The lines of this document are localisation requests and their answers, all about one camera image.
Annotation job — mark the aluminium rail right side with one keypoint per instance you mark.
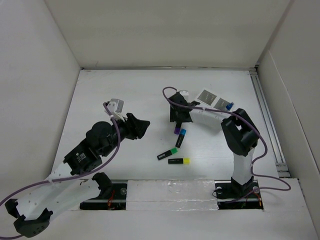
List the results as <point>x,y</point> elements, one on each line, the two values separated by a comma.
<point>280,161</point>

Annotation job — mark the yellow cap highlighter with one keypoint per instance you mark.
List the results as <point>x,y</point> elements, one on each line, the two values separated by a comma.
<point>179,161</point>

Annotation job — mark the green cap highlighter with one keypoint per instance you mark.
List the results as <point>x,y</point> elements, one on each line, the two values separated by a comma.
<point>167,153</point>

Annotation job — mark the aluminium rail back edge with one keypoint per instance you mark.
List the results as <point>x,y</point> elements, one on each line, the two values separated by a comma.
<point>168,68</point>

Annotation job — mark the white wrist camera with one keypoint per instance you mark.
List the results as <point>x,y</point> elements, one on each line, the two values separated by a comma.
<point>184,93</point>
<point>114,108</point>

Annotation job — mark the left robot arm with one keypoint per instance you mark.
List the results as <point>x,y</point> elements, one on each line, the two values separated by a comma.
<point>75,180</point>

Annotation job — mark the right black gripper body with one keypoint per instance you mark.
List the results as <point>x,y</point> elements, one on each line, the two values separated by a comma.
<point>175,115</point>

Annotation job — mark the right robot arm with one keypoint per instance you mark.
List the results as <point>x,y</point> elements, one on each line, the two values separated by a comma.
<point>240,135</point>

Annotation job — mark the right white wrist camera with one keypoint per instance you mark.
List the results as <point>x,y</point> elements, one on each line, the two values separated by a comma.
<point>184,93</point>

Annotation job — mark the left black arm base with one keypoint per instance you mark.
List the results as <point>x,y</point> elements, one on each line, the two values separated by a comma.
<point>112,196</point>

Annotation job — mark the white slotted pen holder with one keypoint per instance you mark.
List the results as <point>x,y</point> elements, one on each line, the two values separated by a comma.
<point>210,99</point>

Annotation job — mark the purple cap highlighter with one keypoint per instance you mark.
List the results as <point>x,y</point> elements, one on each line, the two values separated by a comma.
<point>177,128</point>

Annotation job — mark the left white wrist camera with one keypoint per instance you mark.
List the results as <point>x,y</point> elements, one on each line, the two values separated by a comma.
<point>114,108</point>

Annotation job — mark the blue cap highlighter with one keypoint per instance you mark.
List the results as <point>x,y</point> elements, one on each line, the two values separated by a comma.
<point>180,138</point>

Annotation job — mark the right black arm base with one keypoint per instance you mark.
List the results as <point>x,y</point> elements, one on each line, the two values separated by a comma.
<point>232,196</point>

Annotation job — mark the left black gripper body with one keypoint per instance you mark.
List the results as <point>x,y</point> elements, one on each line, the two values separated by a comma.
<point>124,128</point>

